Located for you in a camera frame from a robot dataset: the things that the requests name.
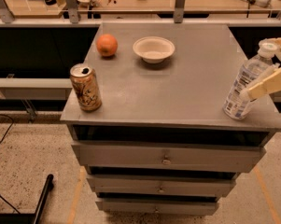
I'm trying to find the black metal stand leg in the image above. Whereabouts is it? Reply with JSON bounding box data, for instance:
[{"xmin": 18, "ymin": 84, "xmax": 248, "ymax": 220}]
[{"xmin": 0, "ymin": 174, "xmax": 55, "ymax": 224}]

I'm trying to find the orange fruit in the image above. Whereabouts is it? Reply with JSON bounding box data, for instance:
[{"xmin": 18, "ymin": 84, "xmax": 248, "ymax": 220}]
[{"xmin": 96, "ymin": 34, "xmax": 118, "ymax": 57}]

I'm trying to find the grey drawer cabinet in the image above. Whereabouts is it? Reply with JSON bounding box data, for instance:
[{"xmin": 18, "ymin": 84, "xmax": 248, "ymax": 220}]
[{"xmin": 62, "ymin": 22, "xmax": 281, "ymax": 216}]

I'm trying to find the orange drink can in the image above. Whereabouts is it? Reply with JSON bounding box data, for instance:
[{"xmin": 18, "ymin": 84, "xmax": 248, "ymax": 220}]
[{"xmin": 70, "ymin": 63, "xmax": 102, "ymax": 111}]

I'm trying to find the grey metal railing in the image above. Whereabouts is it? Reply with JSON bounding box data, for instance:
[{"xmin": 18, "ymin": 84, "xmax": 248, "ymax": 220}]
[{"xmin": 0, "ymin": 0, "xmax": 281, "ymax": 26}]

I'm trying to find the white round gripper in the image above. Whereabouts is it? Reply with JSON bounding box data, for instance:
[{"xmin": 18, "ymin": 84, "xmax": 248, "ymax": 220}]
[{"xmin": 240, "ymin": 37, "xmax": 281, "ymax": 101}]

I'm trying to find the white paper bowl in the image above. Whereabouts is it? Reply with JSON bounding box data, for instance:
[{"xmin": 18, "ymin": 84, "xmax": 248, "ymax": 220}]
[{"xmin": 133, "ymin": 36, "xmax": 176, "ymax": 63}]

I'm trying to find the clear plastic water bottle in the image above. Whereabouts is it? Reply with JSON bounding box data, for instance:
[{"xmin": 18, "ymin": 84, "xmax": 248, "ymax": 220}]
[{"xmin": 223, "ymin": 41, "xmax": 278, "ymax": 119}]

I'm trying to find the black floor cable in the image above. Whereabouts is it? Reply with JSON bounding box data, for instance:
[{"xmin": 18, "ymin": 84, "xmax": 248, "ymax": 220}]
[{"xmin": 0, "ymin": 109, "xmax": 21, "ymax": 215}]

